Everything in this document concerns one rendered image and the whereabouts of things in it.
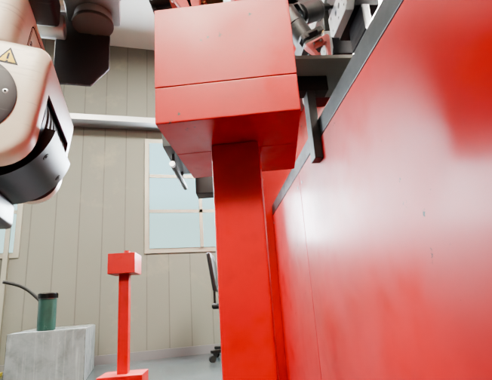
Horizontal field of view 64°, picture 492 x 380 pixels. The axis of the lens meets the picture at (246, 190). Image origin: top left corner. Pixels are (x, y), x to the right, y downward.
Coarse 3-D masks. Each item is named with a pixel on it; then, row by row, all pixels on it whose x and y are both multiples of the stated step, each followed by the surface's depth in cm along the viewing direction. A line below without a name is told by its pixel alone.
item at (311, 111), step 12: (300, 84) 96; (312, 84) 96; (324, 84) 96; (300, 96) 98; (312, 96) 95; (324, 96) 99; (312, 108) 94; (312, 120) 93; (312, 132) 92; (312, 144) 92; (312, 156) 93
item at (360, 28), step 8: (360, 8) 101; (368, 8) 100; (360, 16) 101; (368, 16) 99; (352, 24) 106; (360, 24) 101; (368, 24) 98; (352, 32) 107; (360, 32) 101; (352, 40) 107; (360, 40) 102; (352, 48) 107
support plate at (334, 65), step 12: (300, 60) 90; (312, 60) 91; (324, 60) 91; (336, 60) 91; (348, 60) 92; (300, 72) 95; (312, 72) 95; (324, 72) 96; (336, 72) 96; (336, 84) 102
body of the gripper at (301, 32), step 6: (300, 18) 99; (294, 24) 99; (300, 24) 99; (306, 24) 99; (294, 30) 99; (300, 30) 98; (306, 30) 98; (312, 30) 96; (318, 30) 96; (294, 36) 99; (300, 36) 96; (306, 36) 95; (312, 36) 98; (294, 42) 100; (294, 54) 103
